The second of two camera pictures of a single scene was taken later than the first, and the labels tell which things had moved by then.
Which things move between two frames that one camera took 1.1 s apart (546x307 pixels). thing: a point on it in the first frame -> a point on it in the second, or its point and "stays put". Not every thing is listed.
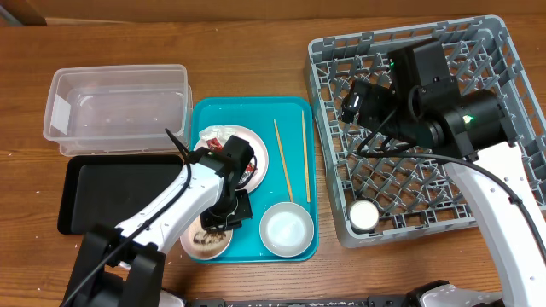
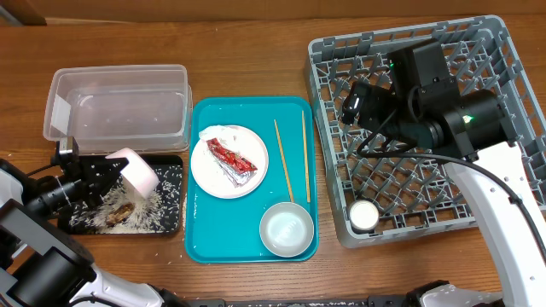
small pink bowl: [204, 244] -> [137, 174]
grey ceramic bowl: [287, 229] stays put
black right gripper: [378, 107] stays put
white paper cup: [363, 215] stays put
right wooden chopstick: [306, 165] stays put
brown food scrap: [208, 237] -> [120, 214]
